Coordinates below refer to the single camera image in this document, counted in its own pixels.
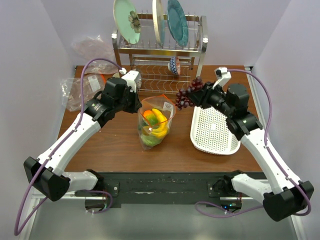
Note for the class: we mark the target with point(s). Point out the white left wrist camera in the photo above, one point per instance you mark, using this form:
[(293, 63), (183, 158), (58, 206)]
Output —
[(133, 79)]

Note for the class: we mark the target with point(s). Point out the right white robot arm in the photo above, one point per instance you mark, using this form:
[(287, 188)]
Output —
[(284, 194)]

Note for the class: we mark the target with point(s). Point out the cream enamel mug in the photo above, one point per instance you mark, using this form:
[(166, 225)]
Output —
[(117, 75)]

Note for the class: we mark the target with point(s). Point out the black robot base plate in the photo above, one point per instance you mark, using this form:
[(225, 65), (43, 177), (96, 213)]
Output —
[(166, 188)]

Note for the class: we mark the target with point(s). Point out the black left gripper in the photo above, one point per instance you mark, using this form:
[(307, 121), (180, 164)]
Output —
[(136, 104)]

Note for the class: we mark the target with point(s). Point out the blue white patterned bowl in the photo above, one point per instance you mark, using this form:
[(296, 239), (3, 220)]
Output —
[(174, 66)]

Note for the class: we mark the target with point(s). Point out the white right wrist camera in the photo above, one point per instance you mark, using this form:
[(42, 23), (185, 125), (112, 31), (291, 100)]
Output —
[(223, 76)]

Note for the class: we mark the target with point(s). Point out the green cabbage toy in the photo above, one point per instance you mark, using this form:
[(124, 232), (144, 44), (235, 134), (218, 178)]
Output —
[(150, 140)]

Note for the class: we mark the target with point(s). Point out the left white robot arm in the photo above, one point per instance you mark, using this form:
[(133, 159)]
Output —
[(47, 172)]

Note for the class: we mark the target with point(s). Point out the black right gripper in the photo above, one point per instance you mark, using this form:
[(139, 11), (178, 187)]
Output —
[(201, 97)]

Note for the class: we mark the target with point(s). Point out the yellow banana bunch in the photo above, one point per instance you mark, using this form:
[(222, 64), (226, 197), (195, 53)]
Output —
[(162, 127)]

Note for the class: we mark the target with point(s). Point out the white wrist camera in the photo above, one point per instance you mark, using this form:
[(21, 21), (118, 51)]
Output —
[(133, 79), (223, 76)]

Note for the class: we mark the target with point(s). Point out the mint green floral plate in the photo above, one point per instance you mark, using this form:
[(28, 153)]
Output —
[(127, 20)]

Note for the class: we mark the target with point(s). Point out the cream rimmed plate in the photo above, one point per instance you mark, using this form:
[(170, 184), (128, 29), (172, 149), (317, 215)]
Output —
[(158, 22)]

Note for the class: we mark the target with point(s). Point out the steel two-tier dish rack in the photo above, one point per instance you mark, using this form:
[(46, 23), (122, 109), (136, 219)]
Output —
[(151, 60)]

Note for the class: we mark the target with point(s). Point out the teal blue plate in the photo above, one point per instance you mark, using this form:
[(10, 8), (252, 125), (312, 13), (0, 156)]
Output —
[(177, 23)]

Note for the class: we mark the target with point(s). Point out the crumpled clear bag at back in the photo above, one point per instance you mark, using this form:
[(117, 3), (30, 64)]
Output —
[(95, 47)]

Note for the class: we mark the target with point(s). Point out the red yellow mango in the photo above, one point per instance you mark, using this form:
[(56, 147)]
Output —
[(150, 117)]

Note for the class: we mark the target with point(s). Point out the dark red grape bunch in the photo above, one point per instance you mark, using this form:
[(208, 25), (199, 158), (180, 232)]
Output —
[(182, 97)]

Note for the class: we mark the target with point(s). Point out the white perforated plastic basket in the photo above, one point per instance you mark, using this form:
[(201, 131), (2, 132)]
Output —
[(209, 132)]

